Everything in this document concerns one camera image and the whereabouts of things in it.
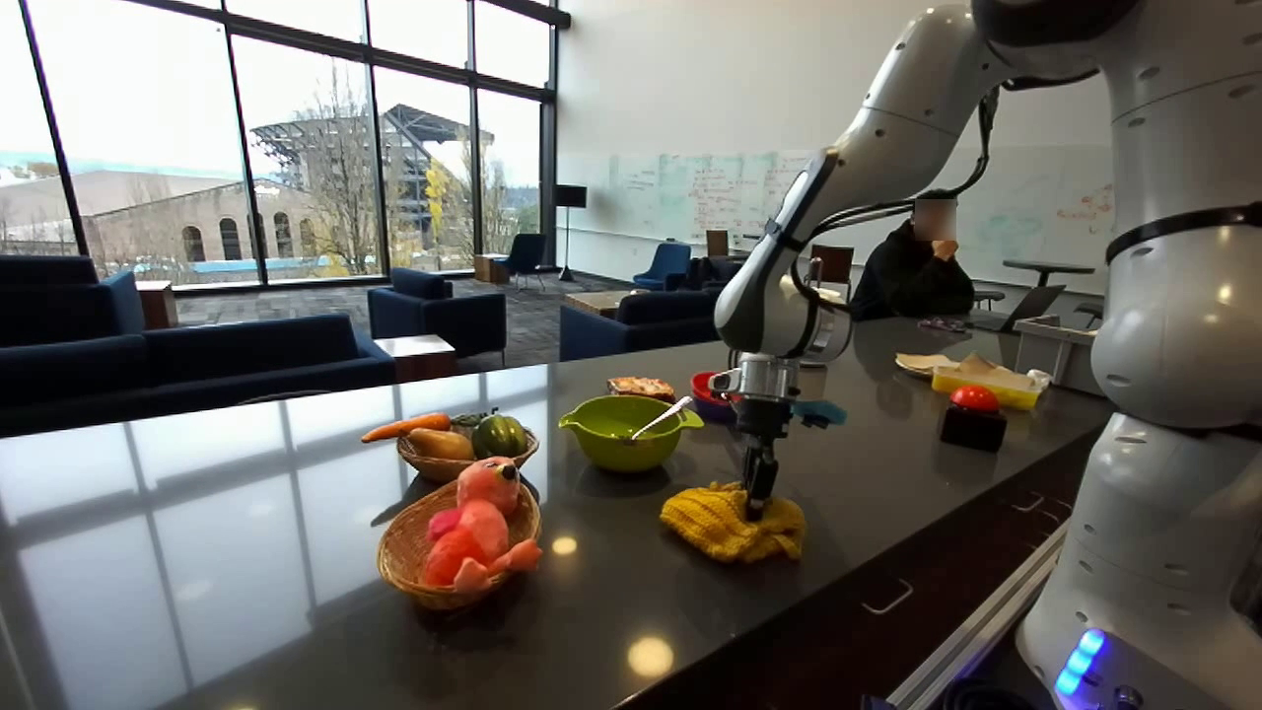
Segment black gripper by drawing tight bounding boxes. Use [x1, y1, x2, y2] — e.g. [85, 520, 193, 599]
[729, 391, 795, 520]

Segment yellow crocheted towel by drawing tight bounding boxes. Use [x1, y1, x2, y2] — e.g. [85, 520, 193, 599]
[658, 478, 813, 568]

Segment red bowl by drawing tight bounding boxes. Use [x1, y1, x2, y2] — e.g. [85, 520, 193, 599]
[686, 366, 740, 428]

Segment silver spoon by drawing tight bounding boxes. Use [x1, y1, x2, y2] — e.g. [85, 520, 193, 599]
[625, 391, 698, 446]

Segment lime green bowl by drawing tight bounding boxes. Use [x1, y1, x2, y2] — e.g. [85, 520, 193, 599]
[554, 393, 705, 478]

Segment red and white snack packet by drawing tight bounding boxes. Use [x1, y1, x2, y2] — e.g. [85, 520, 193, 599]
[607, 375, 682, 401]

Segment white cloth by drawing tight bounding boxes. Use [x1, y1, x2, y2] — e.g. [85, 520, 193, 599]
[891, 349, 963, 384]

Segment red emergency stop button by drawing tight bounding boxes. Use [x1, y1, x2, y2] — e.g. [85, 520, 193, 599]
[937, 384, 1014, 454]

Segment blue lounge chair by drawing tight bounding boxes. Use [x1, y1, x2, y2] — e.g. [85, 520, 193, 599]
[630, 236, 698, 297]

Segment yellow sponge pack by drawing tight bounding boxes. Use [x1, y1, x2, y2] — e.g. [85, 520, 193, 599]
[925, 355, 1055, 416]

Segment seated person in black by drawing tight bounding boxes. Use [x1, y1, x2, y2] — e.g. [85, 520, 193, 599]
[849, 184, 976, 322]

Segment wicker basket with toy vegetables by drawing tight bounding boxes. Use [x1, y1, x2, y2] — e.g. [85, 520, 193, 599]
[395, 411, 545, 487]

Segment table with laptop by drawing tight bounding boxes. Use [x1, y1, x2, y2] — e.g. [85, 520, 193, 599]
[970, 255, 1109, 334]

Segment orange toy carrot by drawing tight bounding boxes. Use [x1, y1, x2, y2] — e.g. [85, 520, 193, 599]
[357, 411, 456, 446]

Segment wicker basket with pink fruit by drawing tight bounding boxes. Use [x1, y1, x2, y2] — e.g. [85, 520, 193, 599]
[373, 454, 549, 614]

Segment dark blue armchair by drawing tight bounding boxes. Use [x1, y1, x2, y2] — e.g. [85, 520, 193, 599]
[365, 270, 507, 361]

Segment white topped side table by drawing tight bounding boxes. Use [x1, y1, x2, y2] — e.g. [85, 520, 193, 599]
[369, 332, 461, 384]

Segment long dark blue sofa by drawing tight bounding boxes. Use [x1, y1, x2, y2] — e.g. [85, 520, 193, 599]
[0, 312, 396, 436]

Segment small wooden side table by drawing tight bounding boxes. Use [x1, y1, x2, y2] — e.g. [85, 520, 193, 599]
[135, 278, 182, 332]

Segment dark blue lounge sofa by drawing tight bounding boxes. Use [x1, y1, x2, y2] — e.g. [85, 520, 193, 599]
[0, 253, 149, 349]

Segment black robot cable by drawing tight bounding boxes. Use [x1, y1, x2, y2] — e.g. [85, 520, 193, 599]
[786, 82, 1000, 366]

